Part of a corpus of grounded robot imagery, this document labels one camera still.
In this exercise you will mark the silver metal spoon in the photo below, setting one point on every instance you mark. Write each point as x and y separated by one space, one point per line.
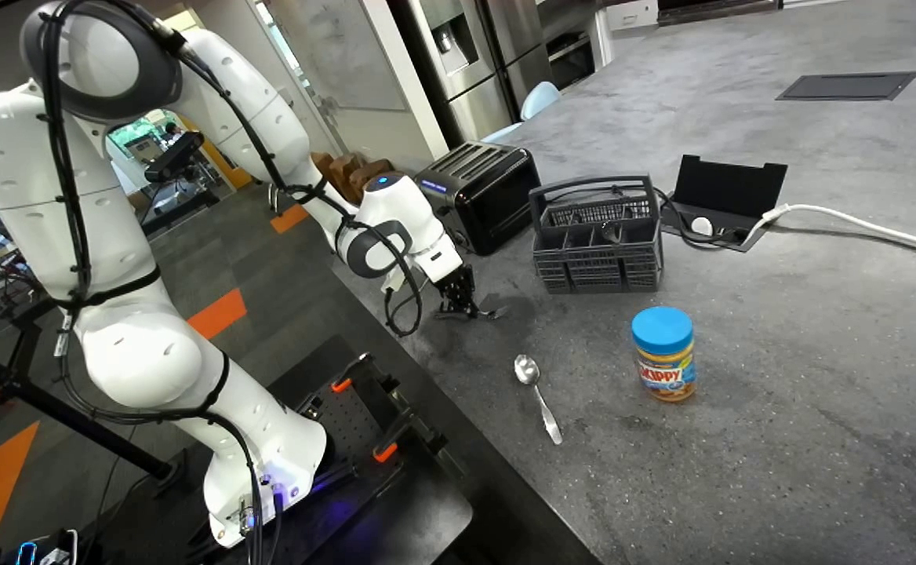
526 369

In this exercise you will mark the black robot mount platform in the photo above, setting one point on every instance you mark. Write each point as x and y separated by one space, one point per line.
395 512

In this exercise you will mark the brown wooden chair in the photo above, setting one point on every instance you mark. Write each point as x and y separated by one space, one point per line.
349 177

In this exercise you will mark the light blue chair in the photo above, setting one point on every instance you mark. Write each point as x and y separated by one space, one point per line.
542 97

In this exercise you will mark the small white round object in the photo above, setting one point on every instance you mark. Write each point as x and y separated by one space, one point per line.
700 224

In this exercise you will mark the dark countertop vent grate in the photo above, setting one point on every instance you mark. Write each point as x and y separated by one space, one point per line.
848 85

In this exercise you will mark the black open box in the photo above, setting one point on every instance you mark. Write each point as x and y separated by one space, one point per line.
729 188

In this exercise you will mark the peanut butter jar blue lid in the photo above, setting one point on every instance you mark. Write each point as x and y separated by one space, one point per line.
665 365

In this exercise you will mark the grey plastic cutlery stand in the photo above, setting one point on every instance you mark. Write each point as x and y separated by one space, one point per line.
601 261

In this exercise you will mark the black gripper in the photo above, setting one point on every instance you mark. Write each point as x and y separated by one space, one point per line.
456 281

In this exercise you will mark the black tripod stand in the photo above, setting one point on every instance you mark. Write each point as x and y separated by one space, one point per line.
60 409

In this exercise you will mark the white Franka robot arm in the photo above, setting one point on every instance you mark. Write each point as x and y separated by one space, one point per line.
133 345

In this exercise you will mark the stainless steel refrigerator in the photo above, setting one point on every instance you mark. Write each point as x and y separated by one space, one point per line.
478 65

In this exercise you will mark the black and silver toaster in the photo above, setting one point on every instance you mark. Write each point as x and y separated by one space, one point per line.
495 198

